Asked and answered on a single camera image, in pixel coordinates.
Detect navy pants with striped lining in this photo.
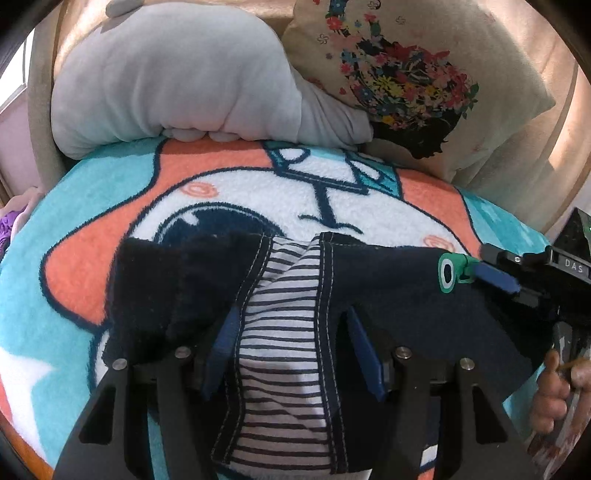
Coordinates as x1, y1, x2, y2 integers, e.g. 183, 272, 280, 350
102, 231, 555, 476

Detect beige sofa backrest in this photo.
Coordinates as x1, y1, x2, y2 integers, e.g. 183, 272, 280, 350
455, 0, 591, 234

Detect cream floral cushion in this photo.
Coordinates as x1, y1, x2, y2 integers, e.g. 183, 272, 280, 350
281, 0, 555, 183

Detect printed cartoon blanket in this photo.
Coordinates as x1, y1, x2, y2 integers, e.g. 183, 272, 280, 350
0, 136, 555, 480

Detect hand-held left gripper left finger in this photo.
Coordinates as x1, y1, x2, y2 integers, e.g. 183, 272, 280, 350
53, 305, 242, 480

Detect purple cloth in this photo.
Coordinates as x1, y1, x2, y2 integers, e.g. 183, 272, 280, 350
0, 187, 44, 259

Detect person's right hand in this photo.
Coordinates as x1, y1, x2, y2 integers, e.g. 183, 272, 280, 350
529, 348, 583, 435

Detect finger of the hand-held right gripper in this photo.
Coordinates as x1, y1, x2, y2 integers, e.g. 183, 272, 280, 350
472, 262, 555, 309
480, 243, 552, 268

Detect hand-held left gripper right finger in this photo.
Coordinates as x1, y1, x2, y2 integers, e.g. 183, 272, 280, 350
346, 306, 541, 480

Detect grey plush pillow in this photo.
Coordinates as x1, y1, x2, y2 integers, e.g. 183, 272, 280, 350
51, 0, 375, 160

